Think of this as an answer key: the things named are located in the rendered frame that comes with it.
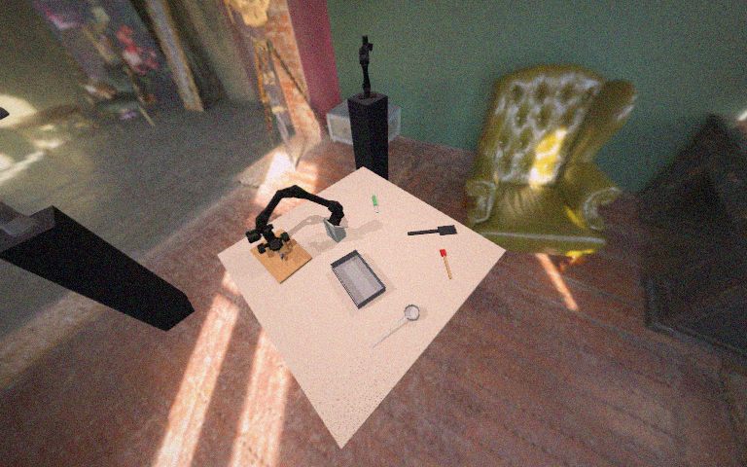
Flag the brown wooden board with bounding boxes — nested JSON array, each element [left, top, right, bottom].
[[250, 237, 312, 284]]

